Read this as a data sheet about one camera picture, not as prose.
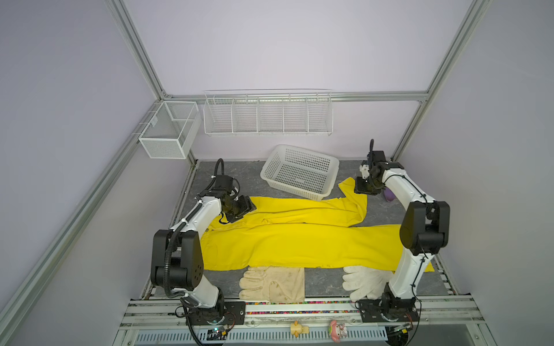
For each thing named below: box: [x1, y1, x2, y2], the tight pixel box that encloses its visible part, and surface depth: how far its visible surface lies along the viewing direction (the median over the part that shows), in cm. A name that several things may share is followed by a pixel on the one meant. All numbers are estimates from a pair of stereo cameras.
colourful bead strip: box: [245, 300, 361, 316], surface depth 77 cm
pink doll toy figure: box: [328, 320, 348, 344], surface depth 69 cm
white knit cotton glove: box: [341, 265, 395, 303], surface depth 82 cm
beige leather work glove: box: [238, 265, 306, 305], surface depth 81 cm
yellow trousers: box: [200, 177, 435, 273], surface depth 93 cm
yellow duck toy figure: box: [289, 320, 310, 339], surface depth 70 cm
